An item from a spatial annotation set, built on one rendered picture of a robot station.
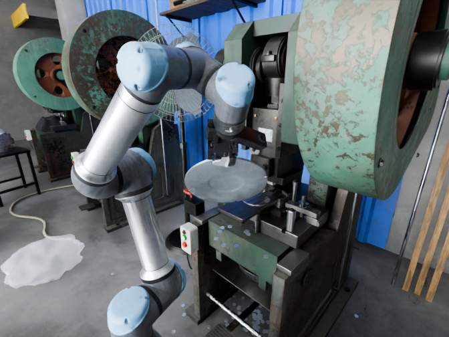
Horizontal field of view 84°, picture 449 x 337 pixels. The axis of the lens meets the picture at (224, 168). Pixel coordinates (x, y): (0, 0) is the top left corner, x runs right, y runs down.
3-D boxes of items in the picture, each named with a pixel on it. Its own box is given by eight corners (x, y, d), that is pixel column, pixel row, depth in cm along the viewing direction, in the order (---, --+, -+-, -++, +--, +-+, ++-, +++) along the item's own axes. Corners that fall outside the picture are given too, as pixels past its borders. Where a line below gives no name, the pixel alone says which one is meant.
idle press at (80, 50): (103, 249, 200) (53, -6, 142) (69, 206, 267) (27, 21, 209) (235, 192, 300) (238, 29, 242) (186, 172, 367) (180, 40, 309)
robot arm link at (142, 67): (47, 184, 65) (117, 16, 37) (87, 171, 74) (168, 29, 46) (71, 220, 64) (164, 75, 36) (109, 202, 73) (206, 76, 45)
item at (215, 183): (202, 206, 102) (202, 205, 103) (272, 196, 96) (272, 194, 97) (170, 168, 80) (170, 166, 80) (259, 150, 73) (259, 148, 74)
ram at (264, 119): (271, 180, 102) (276, 107, 92) (243, 172, 112) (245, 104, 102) (292, 170, 114) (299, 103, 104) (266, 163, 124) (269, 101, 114)
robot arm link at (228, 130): (244, 99, 58) (249, 128, 55) (242, 111, 62) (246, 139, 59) (212, 99, 57) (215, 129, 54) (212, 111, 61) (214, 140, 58)
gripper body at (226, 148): (206, 138, 72) (206, 111, 61) (235, 137, 73) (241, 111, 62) (207, 162, 69) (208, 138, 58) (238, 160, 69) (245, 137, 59)
